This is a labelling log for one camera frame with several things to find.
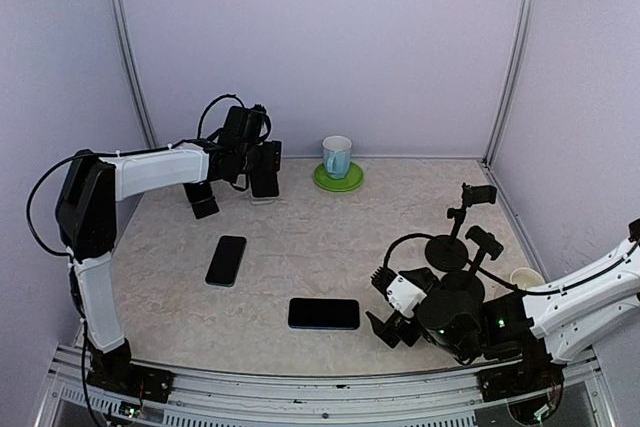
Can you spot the black folding phone stand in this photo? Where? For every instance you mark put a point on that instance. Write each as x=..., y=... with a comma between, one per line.
x=205, y=208

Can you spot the teal phone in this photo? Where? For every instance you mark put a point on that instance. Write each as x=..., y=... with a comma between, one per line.
x=226, y=261

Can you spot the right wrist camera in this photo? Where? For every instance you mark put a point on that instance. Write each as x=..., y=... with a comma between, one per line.
x=385, y=280

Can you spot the cream ceramic mug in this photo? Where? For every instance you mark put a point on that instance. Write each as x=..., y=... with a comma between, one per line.
x=526, y=278

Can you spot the front aluminium rail frame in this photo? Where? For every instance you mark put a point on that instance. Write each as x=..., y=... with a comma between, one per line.
x=208, y=398

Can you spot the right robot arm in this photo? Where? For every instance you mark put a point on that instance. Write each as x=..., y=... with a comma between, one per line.
x=552, y=322

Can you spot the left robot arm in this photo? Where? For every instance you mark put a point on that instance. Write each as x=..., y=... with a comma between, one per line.
x=239, y=153

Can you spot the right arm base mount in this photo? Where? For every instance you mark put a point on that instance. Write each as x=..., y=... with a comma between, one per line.
x=534, y=372

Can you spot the black phone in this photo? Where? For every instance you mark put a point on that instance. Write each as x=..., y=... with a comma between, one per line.
x=264, y=184
x=198, y=192

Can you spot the centre bottom blue phone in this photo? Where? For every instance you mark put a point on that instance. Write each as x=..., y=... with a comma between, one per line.
x=324, y=314

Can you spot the green saucer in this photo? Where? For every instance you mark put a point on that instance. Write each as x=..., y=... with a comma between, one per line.
x=353, y=179

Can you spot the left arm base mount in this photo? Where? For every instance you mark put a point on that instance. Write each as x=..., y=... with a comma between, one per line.
x=115, y=372

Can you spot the left aluminium corner post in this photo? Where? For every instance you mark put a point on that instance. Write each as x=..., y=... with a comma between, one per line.
x=131, y=73

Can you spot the aluminium corner post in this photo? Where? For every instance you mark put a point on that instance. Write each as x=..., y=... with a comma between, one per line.
x=516, y=58
x=131, y=73

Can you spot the light blue mug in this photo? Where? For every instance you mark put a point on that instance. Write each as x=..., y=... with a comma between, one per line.
x=337, y=156

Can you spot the black pole stand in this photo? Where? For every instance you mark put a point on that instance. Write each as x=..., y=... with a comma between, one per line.
x=446, y=252
x=466, y=280

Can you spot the right aluminium corner post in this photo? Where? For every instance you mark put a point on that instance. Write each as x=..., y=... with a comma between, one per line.
x=516, y=58

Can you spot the white folding phone stand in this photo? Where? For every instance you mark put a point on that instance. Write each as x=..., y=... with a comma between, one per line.
x=262, y=201

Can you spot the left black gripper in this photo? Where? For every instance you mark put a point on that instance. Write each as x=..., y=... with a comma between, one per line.
x=271, y=161

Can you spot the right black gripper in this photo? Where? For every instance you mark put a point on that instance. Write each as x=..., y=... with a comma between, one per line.
x=388, y=336

